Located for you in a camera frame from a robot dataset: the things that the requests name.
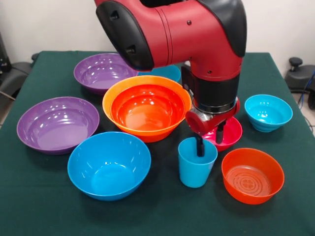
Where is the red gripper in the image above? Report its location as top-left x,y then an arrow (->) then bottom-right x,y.
185,97 -> 241,157

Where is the magenta bowl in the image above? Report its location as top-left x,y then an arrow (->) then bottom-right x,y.
201,117 -> 243,152

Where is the blue cup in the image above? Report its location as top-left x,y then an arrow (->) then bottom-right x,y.
178,137 -> 219,189

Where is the orange bowl with ring pattern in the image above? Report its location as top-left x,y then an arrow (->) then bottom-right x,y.
221,147 -> 285,205

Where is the glossy red bowl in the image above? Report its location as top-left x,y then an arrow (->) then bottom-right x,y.
110,84 -> 186,132

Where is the blue bowl with ring pattern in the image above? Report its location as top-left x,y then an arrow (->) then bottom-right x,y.
138,65 -> 182,83

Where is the large orange bowl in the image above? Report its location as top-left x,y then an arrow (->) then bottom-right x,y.
102,75 -> 192,143

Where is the cyan ribbed bowl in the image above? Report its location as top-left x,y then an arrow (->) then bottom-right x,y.
244,94 -> 293,133

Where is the dark green tablecloth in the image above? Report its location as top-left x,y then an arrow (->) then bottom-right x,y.
0,50 -> 315,236

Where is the large blue bowl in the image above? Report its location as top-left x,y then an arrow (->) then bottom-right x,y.
67,131 -> 152,202

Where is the purple bowl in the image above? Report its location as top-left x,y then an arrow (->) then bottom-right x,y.
73,53 -> 138,96
16,96 -> 100,155

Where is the blue cable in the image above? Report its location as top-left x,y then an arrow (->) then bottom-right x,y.
297,71 -> 315,109

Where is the dark grey pedestal foot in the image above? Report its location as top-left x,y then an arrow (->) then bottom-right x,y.
0,53 -> 40,99
284,57 -> 315,91

